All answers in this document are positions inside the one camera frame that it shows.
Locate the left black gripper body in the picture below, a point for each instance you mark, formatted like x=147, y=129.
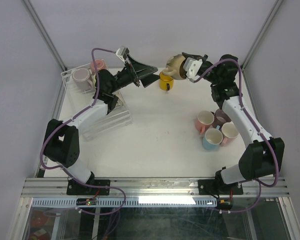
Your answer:
x=131, y=74

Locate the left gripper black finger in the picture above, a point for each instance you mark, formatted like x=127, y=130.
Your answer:
x=148, y=80
x=141, y=68

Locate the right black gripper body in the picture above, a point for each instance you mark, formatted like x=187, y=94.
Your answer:
x=210, y=76

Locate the beige stoneware mug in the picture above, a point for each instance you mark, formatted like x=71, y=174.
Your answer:
x=174, y=67

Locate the pink patterned mug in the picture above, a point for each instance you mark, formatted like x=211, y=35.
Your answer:
x=98, y=64

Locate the lavender mug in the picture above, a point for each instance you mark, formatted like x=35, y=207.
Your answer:
x=83, y=79

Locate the green-inside patterned mug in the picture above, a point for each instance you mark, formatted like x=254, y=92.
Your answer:
x=120, y=101

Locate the pale yellow mug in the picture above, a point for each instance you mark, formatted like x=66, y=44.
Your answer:
x=94, y=81

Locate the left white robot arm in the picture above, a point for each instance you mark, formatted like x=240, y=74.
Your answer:
x=62, y=138

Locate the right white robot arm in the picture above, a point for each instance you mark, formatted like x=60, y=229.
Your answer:
x=262, y=159

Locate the clear acrylic dish rack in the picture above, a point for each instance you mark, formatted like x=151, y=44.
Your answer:
x=90, y=120

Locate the yellow glass cup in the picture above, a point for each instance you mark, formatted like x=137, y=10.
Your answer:
x=165, y=82

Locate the mauve purple mug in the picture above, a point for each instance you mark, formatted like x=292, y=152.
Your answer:
x=220, y=118

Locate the pink mug white inside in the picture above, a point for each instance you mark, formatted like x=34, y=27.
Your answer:
x=203, y=121

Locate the light pink mug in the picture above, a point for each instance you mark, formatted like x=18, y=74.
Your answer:
x=229, y=132

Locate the light blue mug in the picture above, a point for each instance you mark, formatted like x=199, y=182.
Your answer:
x=212, y=139

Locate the black connector box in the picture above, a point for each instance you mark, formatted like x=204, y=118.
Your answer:
x=223, y=204

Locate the small electronics board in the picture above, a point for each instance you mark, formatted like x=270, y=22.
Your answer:
x=86, y=201

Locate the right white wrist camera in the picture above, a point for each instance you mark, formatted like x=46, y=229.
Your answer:
x=191, y=67

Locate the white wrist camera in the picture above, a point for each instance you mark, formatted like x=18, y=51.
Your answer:
x=191, y=67
x=122, y=53

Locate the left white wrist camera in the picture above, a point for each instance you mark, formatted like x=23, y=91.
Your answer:
x=122, y=53

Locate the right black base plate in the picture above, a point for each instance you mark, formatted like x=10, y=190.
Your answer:
x=215, y=188

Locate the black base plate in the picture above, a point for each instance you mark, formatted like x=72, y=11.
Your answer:
x=99, y=187
x=215, y=188

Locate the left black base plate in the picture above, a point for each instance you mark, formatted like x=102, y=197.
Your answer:
x=99, y=187

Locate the aluminium mounting rail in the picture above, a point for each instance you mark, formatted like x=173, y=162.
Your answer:
x=52, y=187

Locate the white slotted cable duct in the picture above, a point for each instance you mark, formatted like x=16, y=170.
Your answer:
x=131, y=202

